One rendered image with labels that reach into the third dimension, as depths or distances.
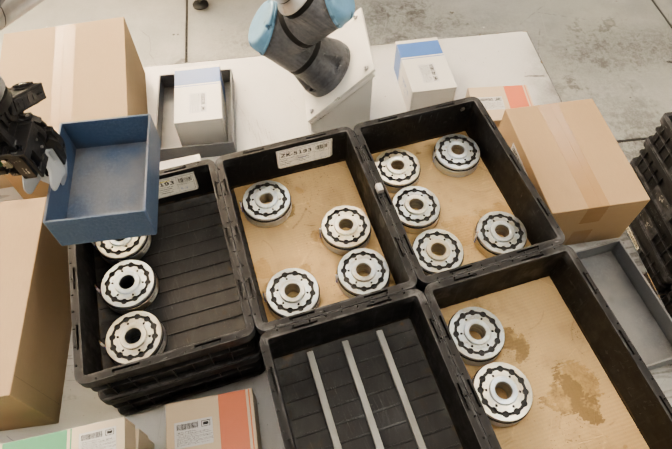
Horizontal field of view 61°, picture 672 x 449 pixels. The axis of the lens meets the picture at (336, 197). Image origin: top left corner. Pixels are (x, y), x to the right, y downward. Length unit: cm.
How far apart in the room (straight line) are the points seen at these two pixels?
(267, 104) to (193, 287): 64
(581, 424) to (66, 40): 143
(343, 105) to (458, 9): 178
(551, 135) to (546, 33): 173
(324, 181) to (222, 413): 52
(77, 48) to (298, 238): 76
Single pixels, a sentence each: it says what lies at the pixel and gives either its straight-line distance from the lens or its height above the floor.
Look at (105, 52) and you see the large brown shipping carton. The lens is 155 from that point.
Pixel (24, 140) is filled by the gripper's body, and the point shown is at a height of 126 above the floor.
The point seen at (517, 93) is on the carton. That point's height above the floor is 77.
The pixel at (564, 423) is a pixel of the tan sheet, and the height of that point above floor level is 83.
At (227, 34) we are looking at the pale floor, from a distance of 295.
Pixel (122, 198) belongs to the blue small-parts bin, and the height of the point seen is 107.
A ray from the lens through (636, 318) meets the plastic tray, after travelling 140.
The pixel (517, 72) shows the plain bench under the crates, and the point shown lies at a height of 70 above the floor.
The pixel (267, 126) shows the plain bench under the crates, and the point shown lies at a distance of 155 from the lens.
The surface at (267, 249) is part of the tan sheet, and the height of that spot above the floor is 83.
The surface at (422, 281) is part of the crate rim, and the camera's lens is 104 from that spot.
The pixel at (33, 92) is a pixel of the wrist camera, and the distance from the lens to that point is 95.
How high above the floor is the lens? 185
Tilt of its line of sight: 56 degrees down
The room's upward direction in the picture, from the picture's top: straight up
